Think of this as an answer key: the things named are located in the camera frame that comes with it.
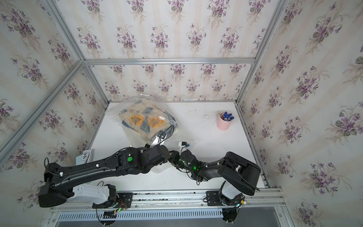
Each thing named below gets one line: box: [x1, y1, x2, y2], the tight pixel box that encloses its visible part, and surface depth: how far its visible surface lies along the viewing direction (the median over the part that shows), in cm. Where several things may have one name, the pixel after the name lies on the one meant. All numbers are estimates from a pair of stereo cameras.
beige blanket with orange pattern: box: [118, 100, 178, 142], surface depth 95 cm
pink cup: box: [216, 111, 235, 131], surface depth 100 cm
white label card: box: [75, 149, 93, 166], surface depth 87 cm
